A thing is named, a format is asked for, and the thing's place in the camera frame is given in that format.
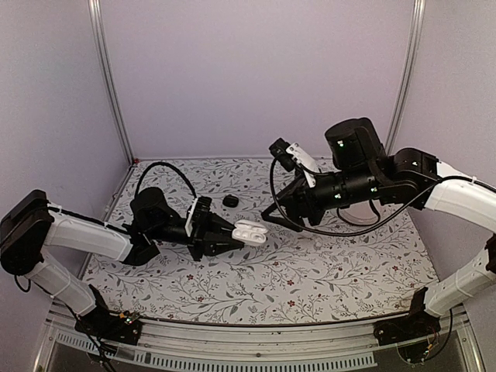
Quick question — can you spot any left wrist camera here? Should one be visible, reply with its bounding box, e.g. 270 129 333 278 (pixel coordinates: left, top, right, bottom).
184 198 200 238

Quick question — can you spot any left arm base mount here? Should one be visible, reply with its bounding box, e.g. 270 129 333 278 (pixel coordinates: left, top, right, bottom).
74 284 143 346

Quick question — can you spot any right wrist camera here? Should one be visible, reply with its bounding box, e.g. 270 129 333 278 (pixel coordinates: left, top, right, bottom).
269 138 321 188

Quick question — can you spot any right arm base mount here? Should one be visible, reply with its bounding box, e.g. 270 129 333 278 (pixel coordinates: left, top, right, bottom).
373 288 441 346

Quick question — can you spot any white earbud case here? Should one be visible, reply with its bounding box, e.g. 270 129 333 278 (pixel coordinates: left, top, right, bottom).
232 219 268 246

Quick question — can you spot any left aluminium frame post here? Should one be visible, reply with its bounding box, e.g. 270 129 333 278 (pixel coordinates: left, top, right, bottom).
88 0 134 165

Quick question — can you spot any floral patterned table mat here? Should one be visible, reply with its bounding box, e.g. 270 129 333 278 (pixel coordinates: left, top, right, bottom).
83 159 437 326

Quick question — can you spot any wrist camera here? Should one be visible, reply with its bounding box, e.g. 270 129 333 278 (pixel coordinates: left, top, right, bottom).
184 198 200 238
269 138 321 188

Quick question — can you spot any aluminium frame post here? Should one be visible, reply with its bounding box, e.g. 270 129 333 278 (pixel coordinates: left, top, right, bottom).
88 0 134 165
384 0 425 154

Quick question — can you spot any right aluminium frame post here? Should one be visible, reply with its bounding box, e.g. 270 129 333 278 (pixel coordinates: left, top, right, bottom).
384 0 425 154

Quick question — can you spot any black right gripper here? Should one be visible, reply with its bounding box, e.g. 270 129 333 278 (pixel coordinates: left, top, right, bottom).
260 165 381 231

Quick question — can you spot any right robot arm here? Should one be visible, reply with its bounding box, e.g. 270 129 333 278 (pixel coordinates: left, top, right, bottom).
262 117 495 237

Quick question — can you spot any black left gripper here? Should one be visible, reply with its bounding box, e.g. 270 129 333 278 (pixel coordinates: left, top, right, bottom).
149 213 247 262

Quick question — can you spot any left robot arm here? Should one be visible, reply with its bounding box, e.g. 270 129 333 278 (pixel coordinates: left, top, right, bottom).
1 188 247 336

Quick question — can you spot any black earbud charging case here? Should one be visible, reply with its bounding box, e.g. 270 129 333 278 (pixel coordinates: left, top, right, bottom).
222 195 239 208

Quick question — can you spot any front aluminium rail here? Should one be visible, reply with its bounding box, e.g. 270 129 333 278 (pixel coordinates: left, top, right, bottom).
34 303 486 371

